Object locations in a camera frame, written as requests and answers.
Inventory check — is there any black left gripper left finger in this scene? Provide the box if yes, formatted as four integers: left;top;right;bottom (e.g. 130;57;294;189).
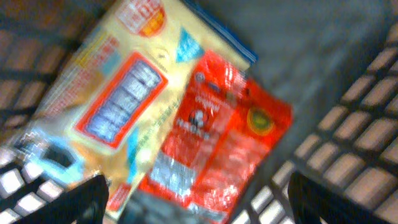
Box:
16;174;109;224

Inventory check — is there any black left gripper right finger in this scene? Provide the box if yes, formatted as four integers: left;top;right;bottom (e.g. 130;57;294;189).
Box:
288;171;389;224

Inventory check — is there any beige wet wipes pack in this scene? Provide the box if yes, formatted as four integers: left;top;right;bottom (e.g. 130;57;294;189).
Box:
9;0;257;220

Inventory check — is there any red Hacks candy bag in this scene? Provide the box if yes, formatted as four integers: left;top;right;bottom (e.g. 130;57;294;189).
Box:
139;50;293;223

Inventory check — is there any grey plastic mesh basket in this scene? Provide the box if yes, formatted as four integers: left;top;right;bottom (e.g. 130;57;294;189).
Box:
1;0;397;223

